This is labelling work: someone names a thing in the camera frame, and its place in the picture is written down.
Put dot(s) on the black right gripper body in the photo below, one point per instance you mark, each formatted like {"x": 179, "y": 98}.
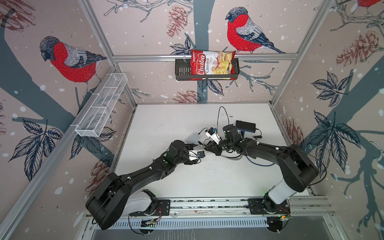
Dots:
{"x": 222, "y": 146}

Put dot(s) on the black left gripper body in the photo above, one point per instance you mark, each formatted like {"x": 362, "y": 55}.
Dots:
{"x": 188, "y": 147}

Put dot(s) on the white small switch box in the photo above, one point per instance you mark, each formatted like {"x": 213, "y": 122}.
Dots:
{"x": 193, "y": 138}

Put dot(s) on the black network switch box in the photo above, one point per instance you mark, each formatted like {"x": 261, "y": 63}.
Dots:
{"x": 246, "y": 126}

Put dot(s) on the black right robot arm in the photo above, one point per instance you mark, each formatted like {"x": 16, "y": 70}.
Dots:
{"x": 297, "y": 169}

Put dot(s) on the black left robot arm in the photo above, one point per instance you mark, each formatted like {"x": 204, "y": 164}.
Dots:
{"x": 106, "y": 204}

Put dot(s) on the red cassava chips bag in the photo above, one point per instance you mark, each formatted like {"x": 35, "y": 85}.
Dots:
{"x": 212, "y": 63}

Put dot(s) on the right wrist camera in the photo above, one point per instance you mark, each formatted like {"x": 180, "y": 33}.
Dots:
{"x": 213, "y": 134}

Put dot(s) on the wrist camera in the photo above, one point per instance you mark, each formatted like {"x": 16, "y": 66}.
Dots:
{"x": 213, "y": 134}
{"x": 198, "y": 154}

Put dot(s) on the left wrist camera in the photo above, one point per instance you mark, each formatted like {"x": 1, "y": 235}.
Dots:
{"x": 198, "y": 154}

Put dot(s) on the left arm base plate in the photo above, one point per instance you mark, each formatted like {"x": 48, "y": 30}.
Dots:
{"x": 162, "y": 208}

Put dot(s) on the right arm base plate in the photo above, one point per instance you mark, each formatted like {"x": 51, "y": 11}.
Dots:
{"x": 259, "y": 206}

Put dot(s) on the black wall basket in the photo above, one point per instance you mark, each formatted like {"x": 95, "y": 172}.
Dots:
{"x": 183, "y": 72}

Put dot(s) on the white wire mesh shelf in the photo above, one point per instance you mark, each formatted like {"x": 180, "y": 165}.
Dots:
{"x": 98, "y": 113}

